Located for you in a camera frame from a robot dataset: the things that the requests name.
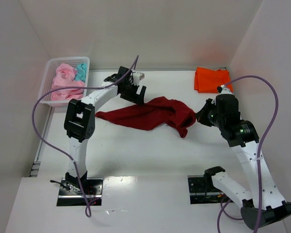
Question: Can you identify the dark red t shirt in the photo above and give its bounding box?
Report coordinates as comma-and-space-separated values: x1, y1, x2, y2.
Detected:
96, 97, 196, 138

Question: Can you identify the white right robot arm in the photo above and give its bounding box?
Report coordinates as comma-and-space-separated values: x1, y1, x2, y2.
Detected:
196, 94, 291, 230

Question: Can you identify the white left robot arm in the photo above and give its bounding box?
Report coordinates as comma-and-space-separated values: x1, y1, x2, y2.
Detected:
64, 67, 146, 189

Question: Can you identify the orange folded t shirt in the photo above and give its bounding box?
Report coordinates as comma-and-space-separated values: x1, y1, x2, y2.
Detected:
194, 67, 231, 94

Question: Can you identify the teal t shirt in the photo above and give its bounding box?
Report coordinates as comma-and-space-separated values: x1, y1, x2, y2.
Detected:
74, 63, 88, 82

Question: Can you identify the pink t shirt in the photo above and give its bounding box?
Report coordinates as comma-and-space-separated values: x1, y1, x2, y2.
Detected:
51, 63, 85, 101

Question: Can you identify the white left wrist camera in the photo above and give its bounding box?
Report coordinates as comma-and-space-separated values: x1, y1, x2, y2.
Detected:
132, 72, 145, 86

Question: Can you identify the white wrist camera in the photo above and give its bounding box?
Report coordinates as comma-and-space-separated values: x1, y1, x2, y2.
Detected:
217, 85, 234, 95
132, 72, 145, 86

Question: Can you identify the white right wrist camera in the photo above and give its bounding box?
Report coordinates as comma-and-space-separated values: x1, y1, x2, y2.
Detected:
217, 85, 234, 95

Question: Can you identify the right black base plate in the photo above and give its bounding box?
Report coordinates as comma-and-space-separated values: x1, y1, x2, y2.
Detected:
188, 174, 228, 204

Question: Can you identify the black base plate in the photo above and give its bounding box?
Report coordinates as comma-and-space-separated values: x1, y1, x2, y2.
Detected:
56, 178, 103, 207
188, 174, 228, 204

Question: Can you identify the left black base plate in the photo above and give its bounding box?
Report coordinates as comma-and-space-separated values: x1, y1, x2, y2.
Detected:
56, 178, 103, 207

